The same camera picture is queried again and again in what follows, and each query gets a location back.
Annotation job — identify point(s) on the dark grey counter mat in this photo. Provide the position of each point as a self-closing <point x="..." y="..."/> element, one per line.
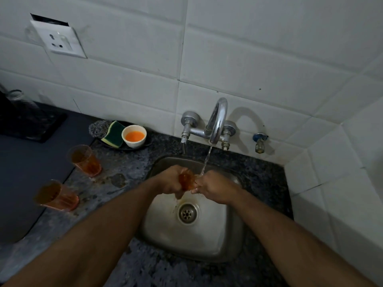
<point x="27" y="182"/>

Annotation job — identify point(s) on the black dish plate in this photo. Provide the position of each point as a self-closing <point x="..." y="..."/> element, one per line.
<point x="136" y="147"/>

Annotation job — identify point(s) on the white bowl with orange liquid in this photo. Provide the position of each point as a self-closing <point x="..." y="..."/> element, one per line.
<point x="134" y="136"/>

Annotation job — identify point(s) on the steel wool scrubber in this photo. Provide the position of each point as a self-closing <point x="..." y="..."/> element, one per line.
<point x="98" y="128"/>

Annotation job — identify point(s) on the green yellow sponge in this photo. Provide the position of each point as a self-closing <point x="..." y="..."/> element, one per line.
<point x="113" y="133"/>

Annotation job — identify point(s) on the chrome wall faucet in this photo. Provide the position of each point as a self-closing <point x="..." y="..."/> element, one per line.
<point x="214" y="125"/>

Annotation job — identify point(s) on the steel sink basin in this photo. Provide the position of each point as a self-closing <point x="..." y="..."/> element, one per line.
<point x="194" y="227"/>

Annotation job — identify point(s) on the person's left fingers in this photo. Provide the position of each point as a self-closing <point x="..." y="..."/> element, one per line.
<point x="179" y="188"/>

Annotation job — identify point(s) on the person's right hand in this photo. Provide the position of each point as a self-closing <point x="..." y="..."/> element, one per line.
<point x="217" y="185"/>

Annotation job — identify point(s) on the person's left forearm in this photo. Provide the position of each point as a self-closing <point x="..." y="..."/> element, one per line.
<point x="89" y="236"/>

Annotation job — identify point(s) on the person's right fingers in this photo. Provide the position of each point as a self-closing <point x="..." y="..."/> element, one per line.
<point x="199" y="184"/>

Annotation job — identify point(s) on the sink drain strainer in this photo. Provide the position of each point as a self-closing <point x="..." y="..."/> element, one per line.
<point x="188" y="212"/>

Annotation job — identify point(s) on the person's left hand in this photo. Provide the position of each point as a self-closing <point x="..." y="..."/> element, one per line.
<point x="169" y="179"/>

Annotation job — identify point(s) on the person's right forearm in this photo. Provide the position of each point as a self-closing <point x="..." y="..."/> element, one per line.
<point x="299" y="245"/>

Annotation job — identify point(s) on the orange transparent glass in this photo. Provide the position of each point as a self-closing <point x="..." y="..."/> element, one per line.
<point x="84" y="160"/>
<point x="56" y="195"/>
<point x="187" y="181"/>

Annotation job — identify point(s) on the white wall socket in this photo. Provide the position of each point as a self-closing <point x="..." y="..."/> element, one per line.
<point x="58" y="38"/>

